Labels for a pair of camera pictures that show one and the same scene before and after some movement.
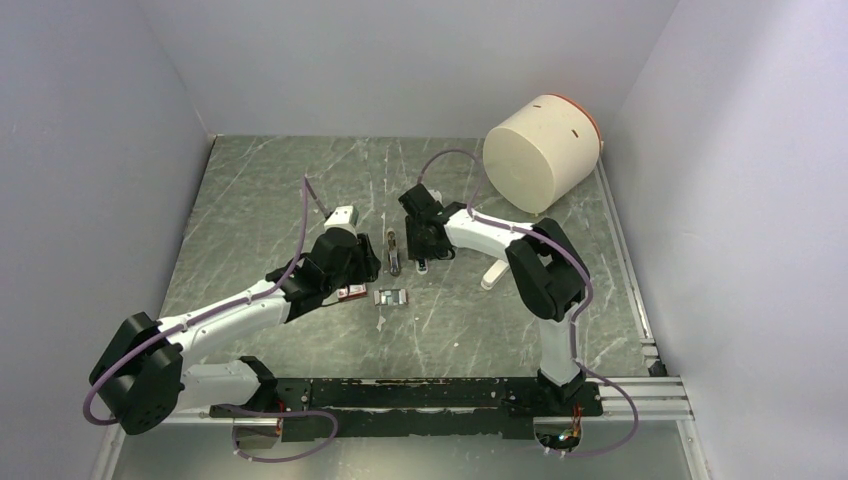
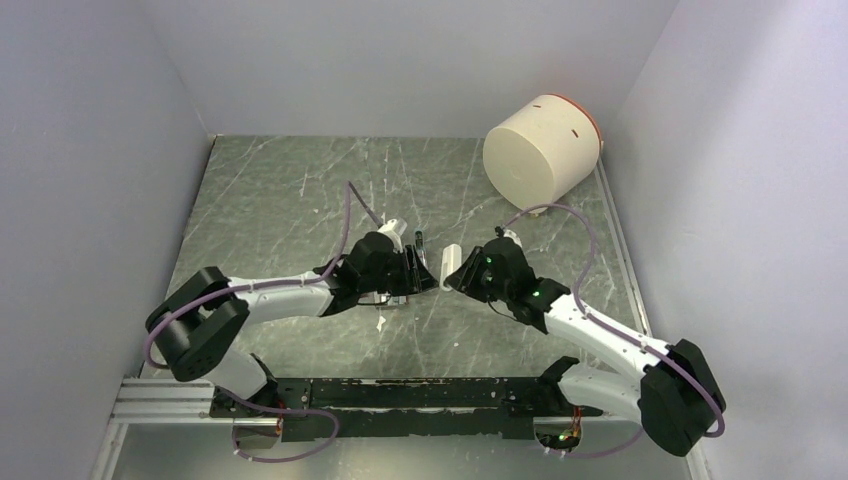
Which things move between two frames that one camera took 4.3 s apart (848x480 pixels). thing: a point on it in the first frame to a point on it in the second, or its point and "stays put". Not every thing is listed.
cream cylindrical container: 543,152 stays put
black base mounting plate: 419,408 stays put
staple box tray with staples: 390,297 stays put
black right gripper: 416,250 to 465,278
